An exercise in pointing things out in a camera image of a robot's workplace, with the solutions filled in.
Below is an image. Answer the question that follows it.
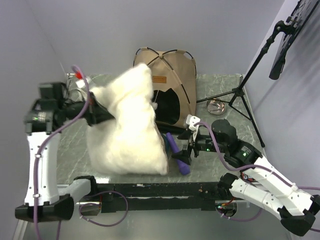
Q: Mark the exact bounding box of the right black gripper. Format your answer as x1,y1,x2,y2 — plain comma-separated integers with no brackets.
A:
171,128,227,165

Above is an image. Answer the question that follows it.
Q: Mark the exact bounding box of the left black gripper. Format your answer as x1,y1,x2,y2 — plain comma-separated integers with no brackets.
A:
59,91,116,126

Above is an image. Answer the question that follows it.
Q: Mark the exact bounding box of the white fluffy cushion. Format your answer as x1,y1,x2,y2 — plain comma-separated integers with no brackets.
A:
86,63,169,176

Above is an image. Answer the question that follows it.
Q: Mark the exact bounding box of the tan fabric pet tent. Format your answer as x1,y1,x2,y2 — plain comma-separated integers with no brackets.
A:
133,47,197,135

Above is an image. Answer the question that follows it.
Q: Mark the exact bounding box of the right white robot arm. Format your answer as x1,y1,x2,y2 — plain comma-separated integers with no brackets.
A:
172,115,320,237

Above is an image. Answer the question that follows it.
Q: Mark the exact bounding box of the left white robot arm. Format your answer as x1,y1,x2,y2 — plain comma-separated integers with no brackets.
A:
14,82,113,223

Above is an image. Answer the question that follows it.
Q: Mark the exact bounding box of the teal pet feeder stand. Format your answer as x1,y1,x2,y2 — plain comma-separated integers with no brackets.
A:
161,133,171,154

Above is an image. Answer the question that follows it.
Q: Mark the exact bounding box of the purple pet brush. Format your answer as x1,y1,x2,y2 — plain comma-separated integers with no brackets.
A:
165,132,191,176

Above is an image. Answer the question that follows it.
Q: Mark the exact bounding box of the steel pet bowl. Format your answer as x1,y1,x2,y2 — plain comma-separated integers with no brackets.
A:
206,98,226,116

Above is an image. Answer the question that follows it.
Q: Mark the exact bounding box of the white pompom toy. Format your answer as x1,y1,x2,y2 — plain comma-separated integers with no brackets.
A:
151,90,159,110

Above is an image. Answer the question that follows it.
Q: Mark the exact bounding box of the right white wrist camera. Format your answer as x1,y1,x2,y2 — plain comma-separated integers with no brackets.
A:
185,114,201,139

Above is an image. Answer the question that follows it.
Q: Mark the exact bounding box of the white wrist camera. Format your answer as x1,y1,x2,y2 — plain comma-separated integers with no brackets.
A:
185,114,201,139
75,72,96,89

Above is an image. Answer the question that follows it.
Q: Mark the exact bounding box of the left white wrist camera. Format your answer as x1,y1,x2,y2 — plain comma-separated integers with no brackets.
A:
75,72,96,89

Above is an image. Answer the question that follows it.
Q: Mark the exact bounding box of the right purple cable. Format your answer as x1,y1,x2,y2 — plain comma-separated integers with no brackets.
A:
197,121,320,232

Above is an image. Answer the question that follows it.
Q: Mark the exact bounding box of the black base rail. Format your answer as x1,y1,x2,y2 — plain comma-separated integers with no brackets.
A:
81,182,232,213

